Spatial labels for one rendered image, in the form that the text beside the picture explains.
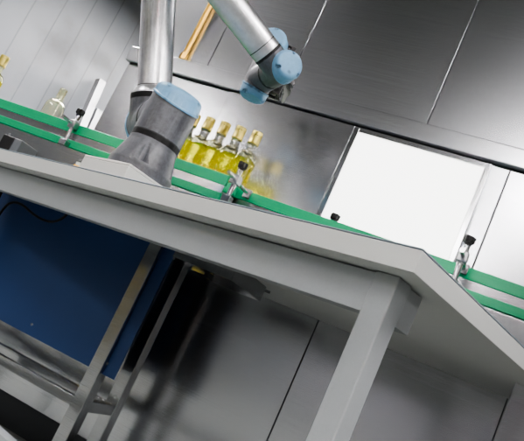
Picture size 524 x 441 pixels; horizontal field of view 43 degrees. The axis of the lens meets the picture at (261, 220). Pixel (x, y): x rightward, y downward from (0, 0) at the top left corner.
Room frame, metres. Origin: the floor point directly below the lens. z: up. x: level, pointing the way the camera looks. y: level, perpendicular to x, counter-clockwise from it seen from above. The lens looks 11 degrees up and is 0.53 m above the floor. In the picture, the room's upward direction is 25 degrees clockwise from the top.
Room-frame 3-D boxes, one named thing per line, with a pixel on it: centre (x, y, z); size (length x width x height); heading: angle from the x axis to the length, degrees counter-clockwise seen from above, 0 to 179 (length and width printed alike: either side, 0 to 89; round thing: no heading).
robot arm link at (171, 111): (1.47, 0.29, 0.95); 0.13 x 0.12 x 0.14; 22
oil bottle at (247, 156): (1.96, 0.12, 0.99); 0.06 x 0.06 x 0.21; 67
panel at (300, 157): (1.99, -0.13, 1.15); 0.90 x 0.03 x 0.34; 66
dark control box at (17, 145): (2.03, 0.78, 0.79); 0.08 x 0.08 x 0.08; 66
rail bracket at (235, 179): (1.81, 0.10, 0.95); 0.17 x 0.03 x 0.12; 156
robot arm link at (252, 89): (1.64, 0.16, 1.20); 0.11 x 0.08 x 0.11; 22
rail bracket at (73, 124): (2.01, 0.67, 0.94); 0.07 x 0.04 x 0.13; 156
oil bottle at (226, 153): (1.98, 0.18, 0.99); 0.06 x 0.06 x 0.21; 66
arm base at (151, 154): (1.46, 0.29, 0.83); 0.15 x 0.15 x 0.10
